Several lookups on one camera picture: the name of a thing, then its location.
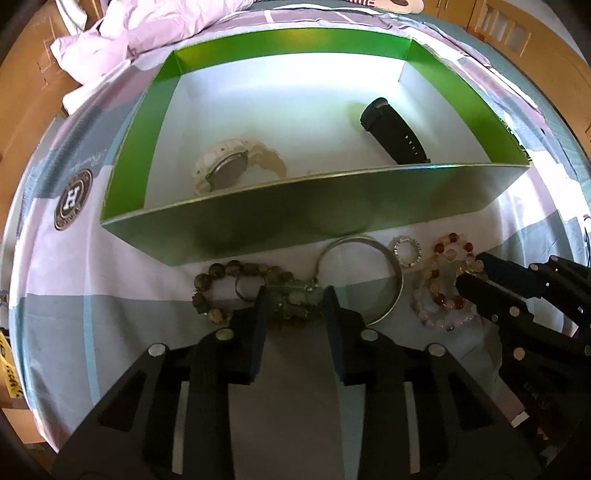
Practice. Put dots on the green cardboard box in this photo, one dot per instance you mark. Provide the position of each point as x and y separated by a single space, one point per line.
323 217

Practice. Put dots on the pink quilt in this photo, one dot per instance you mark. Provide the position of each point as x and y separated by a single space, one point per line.
161 27

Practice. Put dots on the white wristwatch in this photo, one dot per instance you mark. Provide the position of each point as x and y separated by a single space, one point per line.
226 168

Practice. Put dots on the patterned bedsheet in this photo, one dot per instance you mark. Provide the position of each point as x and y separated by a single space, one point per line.
92 300

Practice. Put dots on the black wristwatch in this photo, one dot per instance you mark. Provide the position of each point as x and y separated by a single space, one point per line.
392 129

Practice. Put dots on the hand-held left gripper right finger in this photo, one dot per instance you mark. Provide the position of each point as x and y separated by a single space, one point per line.
333 325

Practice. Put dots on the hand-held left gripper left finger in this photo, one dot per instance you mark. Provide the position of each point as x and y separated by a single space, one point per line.
257 325

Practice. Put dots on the yellow black tape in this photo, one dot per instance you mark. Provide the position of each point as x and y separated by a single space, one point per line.
11 369

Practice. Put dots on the silver bangle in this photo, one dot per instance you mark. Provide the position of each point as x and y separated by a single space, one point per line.
393 263

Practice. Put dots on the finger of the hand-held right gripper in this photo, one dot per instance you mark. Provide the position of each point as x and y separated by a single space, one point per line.
485 295
503 270

